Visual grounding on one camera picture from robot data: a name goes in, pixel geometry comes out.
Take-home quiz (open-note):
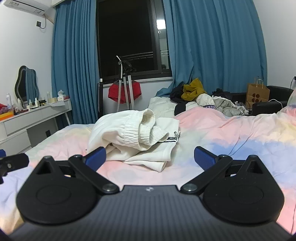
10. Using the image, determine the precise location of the white folding rack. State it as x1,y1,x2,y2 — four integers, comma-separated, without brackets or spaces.
114,55,134,111

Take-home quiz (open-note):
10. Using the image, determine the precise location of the wavy black-framed mirror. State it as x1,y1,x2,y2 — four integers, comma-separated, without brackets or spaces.
14,65,40,104

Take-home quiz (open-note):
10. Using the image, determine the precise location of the white puffer jacket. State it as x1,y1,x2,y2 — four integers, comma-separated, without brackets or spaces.
196,93,246,116

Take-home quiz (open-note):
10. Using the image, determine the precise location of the white knit garment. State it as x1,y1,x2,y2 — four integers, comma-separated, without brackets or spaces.
86,109,170,151

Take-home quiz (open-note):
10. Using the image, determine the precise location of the brown plush toy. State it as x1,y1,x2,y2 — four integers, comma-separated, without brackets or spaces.
245,77,270,109

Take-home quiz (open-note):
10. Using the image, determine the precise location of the black armchair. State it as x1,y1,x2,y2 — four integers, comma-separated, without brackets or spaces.
251,85,295,116

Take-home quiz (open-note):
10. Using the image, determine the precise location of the red cloth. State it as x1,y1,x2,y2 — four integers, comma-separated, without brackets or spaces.
108,80,142,104

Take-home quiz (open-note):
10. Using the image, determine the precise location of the white air conditioner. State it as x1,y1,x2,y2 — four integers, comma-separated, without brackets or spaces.
0,0,52,16

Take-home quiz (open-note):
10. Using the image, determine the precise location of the blue curtain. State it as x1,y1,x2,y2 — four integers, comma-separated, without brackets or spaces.
155,0,268,98
51,0,101,127

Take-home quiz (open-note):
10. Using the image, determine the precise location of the pastel tie-dye blanket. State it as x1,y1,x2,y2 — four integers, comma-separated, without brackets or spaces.
0,105,296,234

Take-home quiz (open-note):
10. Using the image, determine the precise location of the red and orange box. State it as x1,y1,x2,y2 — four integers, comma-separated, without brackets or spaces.
0,103,15,121

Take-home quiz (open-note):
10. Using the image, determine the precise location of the white pillow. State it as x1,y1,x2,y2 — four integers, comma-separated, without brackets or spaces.
148,96,185,116

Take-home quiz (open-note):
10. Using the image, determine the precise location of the dark window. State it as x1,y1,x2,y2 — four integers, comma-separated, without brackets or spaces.
96,0,173,85

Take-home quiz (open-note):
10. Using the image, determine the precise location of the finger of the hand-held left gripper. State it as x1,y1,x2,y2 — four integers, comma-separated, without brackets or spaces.
0,149,29,183

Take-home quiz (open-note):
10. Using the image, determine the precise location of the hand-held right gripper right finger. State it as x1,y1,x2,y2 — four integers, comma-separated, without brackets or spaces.
180,146,266,195

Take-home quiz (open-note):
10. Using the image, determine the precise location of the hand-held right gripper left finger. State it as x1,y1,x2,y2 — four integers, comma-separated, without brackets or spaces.
35,146,120,194

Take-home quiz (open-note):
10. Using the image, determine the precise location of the white dressing table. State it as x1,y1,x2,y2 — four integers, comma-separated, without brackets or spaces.
0,98,73,156

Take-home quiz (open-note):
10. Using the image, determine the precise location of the mustard yellow cloth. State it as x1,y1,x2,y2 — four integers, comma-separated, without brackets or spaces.
181,78,208,101

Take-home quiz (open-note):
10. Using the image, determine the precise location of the white cloth with black label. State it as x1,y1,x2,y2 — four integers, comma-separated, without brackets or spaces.
105,117,181,172

